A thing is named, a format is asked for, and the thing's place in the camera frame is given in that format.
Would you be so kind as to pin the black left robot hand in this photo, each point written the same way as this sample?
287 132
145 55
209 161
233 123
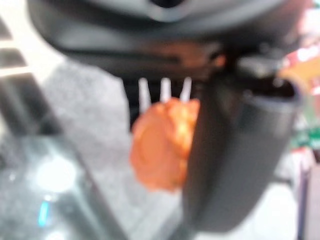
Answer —
225 150

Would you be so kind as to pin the orange fruit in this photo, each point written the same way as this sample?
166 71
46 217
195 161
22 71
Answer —
160 145

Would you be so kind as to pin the colourful shelf goods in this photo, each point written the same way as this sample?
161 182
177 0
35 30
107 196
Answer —
306 82

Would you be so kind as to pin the grey speckled mat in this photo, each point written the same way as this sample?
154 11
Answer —
95 120

